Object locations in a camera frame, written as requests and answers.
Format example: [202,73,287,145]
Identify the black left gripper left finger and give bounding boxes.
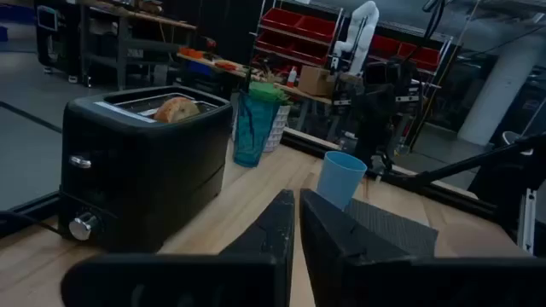
[61,188,296,307]

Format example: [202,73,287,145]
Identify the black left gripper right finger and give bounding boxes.
[299,188,546,307]

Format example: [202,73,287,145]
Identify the toasted bagel half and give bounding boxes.
[153,96,201,125]

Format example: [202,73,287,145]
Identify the grey woven placemat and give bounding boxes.
[344,198,439,259]

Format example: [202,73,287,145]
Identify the light blue plastic cup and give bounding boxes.
[316,150,368,211]

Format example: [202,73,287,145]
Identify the teal glass tumbler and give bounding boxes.
[232,91,282,168]

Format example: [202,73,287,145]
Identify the white lattice basket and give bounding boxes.
[262,104,292,154]

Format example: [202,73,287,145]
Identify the black two-slot toaster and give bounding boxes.
[57,84,235,253]

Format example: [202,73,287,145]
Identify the green napkins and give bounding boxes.
[248,80,293,107]

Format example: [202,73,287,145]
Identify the black metal strut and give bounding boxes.
[383,131,546,257]

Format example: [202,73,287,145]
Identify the brown cardboard box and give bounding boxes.
[297,65,336,97]

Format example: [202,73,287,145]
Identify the long wooden workbench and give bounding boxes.
[177,46,334,106]

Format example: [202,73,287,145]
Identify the blue storage bin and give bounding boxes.
[187,61,214,78]

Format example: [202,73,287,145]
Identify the shelf rack with red bins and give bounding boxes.
[251,0,345,73]
[369,33,453,86]

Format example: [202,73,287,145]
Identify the white round column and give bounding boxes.
[456,33,546,147]

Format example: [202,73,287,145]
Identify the black metal workbench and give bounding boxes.
[78,0,197,90]

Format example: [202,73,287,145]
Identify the black table edge rail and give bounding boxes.
[279,127,498,221]
[0,191,61,238]

